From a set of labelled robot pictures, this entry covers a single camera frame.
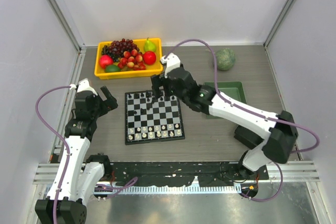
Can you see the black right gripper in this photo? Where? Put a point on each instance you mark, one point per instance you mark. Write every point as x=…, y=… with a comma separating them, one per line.
x=159, y=81

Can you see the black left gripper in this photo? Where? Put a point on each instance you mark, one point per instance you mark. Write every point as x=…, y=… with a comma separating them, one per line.
x=111, y=100

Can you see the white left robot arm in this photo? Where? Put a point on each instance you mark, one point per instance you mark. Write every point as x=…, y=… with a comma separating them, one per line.
x=66, y=201

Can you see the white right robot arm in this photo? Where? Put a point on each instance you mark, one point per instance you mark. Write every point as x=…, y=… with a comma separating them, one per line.
x=277, y=131

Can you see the red apple right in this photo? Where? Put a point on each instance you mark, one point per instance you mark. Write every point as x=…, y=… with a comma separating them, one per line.
x=149, y=58

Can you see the red apple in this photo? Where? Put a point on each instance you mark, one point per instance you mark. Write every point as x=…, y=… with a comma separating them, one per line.
x=149, y=58
x=105, y=61

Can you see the red cherry cluster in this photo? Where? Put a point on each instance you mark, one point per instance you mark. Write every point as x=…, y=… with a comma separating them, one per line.
x=131, y=60

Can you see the green lime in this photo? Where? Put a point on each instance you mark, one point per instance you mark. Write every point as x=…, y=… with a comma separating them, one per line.
x=112, y=68

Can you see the green pear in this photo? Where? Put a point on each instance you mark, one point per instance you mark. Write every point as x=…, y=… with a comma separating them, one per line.
x=149, y=45

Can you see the black white chessboard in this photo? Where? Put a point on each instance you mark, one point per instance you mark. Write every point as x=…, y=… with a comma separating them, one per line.
x=148, y=119

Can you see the red apple left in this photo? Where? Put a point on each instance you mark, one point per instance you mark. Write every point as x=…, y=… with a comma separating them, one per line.
x=105, y=61

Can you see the dark red grape bunch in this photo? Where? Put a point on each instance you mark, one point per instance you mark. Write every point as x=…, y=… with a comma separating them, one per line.
x=116, y=49

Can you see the green round melon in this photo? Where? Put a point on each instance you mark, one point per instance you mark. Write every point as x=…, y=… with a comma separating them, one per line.
x=225, y=59

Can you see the green plastic tray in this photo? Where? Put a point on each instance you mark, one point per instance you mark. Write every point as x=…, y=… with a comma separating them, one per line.
x=233, y=89

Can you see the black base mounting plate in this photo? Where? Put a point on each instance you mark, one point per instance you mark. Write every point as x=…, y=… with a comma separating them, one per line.
x=178, y=174

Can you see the black plastic tray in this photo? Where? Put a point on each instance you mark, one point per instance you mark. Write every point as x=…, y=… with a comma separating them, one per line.
x=247, y=137

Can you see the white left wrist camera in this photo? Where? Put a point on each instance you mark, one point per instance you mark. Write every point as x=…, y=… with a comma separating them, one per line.
x=83, y=85

